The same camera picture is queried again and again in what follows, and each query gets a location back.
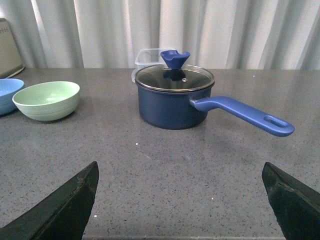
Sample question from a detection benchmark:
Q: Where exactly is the glass lid with blue knob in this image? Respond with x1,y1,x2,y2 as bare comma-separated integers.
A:
134,49,215,93

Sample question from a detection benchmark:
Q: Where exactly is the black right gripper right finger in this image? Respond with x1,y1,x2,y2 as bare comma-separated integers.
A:
262,162,320,240

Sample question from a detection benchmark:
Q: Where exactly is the cream four-slot toaster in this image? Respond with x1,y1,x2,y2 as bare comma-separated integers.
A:
0,18,25,79

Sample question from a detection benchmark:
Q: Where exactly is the blue plastic bowl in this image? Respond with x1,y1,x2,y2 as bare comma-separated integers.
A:
0,78,25,116

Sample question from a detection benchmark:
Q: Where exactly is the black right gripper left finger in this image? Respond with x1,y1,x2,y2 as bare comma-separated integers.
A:
0,161,99,240

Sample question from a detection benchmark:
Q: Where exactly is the dark blue saucepan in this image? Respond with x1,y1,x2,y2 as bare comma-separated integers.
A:
137,84,295,137

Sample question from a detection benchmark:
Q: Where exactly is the white pleated curtain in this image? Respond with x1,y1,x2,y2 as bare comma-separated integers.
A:
0,0,320,70

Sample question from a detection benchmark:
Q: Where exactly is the green plastic bowl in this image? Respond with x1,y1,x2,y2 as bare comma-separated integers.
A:
12,81,80,122

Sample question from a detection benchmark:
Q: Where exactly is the clear plastic food container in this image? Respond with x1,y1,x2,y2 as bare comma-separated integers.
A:
131,47,173,83

